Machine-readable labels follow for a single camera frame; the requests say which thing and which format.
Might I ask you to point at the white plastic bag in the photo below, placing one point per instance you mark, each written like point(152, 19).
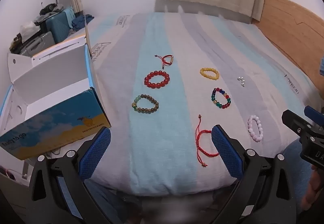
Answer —
point(27, 27)

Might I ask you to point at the person's right hand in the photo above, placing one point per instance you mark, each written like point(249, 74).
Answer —
point(315, 188)

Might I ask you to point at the person's leg in jeans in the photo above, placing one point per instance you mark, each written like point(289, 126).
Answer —
point(295, 163)

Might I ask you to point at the small white pearl beads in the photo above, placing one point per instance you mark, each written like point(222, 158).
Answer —
point(243, 84)

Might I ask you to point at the black bag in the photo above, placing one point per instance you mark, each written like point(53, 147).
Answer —
point(48, 8)

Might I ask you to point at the blue clothes pile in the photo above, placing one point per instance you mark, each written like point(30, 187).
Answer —
point(78, 22)

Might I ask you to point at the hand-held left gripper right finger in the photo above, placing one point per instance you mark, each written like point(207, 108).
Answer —
point(227, 153)

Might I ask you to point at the grey suitcase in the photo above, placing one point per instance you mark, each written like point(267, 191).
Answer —
point(38, 42)

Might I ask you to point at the wooden headboard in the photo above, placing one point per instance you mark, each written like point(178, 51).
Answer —
point(291, 26)

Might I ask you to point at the teal suitcase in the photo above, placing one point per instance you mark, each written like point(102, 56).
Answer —
point(57, 25)

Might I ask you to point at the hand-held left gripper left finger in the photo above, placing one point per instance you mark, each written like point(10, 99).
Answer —
point(98, 148)

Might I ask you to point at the blue and yellow cardboard box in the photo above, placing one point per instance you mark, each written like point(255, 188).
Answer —
point(50, 122)

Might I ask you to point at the striped bed sheet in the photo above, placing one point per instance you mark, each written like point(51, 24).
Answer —
point(172, 36)

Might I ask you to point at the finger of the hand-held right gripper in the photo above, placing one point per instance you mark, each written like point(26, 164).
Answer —
point(312, 113)
point(293, 120)

